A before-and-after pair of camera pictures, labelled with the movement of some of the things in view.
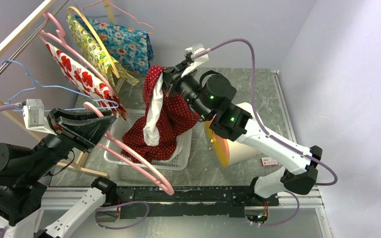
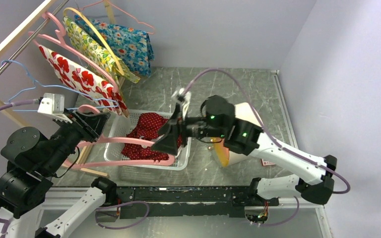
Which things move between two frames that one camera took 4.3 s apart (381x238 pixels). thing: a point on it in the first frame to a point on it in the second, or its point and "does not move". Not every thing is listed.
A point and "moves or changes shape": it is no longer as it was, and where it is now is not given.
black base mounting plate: [197, 202] does not move
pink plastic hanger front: [166, 189] to [165, 162]
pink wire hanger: [123, 11] does not move
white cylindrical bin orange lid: [227, 151] does not move
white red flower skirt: [92, 86] moves or changes shape
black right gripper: [170, 76] to [177, 126]
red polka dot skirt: [153, 137] moves or changes shape
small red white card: [268, 161] does not move
